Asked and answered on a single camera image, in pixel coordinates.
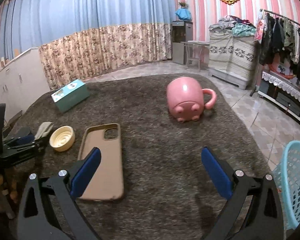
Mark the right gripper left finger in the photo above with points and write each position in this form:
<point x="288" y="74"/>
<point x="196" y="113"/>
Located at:
<point x="36" y="217"/>

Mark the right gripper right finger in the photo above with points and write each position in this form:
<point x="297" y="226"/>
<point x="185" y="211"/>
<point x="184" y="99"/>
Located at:
<point x="264" y="218"/>

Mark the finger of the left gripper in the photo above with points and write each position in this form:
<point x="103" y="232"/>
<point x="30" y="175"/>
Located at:
<point x="23" y="142"/>

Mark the cream plastic bowl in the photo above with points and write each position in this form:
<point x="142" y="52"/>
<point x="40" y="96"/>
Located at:
<point x="62" y="138"/>

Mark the light blue laundry basket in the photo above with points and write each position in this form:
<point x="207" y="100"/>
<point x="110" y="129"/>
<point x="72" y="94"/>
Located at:
<point x="287" y="179"/>

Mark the white cabinet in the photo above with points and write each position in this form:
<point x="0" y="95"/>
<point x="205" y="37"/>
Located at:
<point x="22" y="82"/>

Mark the tan phone case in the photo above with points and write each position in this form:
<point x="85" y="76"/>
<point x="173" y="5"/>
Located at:
<point x="107" y="183"/>

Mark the teal cardboard box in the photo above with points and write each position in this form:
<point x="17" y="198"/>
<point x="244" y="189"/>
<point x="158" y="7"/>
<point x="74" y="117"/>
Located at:
<point x="70" y="95"/>

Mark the grey shaggy rug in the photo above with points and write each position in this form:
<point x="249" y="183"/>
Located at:
<point x="168" y="193"/>

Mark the low lace covered shelf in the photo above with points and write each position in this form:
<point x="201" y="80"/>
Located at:
<point x="281" y="92"/>

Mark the blue floral curtain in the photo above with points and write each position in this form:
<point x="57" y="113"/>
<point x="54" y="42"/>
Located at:
<point x="78" y="39"/>

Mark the pink pig mug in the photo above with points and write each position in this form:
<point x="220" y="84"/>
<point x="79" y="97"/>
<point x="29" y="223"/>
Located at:
<point x="187" y="100"/>

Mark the covered cabinet with clothes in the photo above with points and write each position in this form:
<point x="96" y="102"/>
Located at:
<point x="232" y="56"/>

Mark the small metal stool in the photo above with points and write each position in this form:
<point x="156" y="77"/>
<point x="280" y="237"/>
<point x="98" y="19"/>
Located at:
<point x="194" y="51"/>

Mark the clothes rack with garments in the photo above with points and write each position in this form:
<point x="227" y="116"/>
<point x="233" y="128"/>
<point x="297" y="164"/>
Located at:
<point x="277" y="44"/>

